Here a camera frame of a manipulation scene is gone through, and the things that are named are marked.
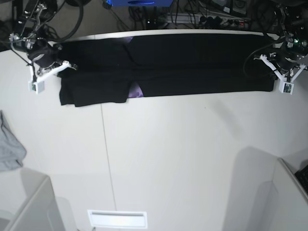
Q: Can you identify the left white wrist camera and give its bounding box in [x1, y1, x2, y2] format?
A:
[279, 81, 294, 95]

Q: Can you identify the black T-shirt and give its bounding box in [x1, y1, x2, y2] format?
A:
[59, 34, 274, 107]

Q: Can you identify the white bin right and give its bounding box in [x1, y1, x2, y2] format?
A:
[255, 158, 308, 231]

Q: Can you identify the black keyboard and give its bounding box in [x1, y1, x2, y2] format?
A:
[295, 166, 308, 194]

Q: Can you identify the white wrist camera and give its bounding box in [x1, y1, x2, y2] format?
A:
[279, 81, 294, 95]
[28, 81, 45, 94]

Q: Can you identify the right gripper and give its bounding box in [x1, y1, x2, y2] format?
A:
[27, 39, 78, 82]

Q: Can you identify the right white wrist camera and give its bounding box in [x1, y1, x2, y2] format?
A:
[28, 81, 45, 94]

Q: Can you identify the grey cloth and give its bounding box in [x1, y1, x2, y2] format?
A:
[0, 110, 26, 172]

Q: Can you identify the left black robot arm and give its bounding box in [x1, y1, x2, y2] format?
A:
[242, 0, 308, 83]

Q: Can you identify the white bin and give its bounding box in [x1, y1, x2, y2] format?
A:
[255, 158, 308, 231]
[0, 168, 65, 231]

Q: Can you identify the white bin left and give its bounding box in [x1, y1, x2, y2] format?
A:
[0, 168, 65, 231]

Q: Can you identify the blue box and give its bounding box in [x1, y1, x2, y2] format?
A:
[107, 0, 173, 7]

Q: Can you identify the white power strip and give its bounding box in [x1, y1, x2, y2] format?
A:
[163, 13, 250, 28]

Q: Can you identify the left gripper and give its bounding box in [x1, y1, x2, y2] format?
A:
[254, 49, 308, 83]

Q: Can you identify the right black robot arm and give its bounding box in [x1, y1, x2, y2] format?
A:
[8, 0, 84, 83]

